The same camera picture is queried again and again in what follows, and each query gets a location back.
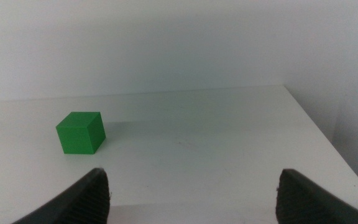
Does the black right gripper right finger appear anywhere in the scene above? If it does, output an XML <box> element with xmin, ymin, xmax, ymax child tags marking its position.
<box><xmin>275</xmin><ymin>168</ymin><xmax>358</xmax><ymax>224</ymax></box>

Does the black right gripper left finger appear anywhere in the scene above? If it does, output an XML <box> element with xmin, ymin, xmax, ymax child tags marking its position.
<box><xmin>11</xmin><ymin>168</ymin><xmax>111</xmax><ymax>224</ymax></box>

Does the green cube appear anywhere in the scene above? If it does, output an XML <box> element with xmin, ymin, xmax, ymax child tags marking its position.
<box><xmin>55</xmin><ymin>111</ymin><xmax>107</xmax><ymax>155</ymax></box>

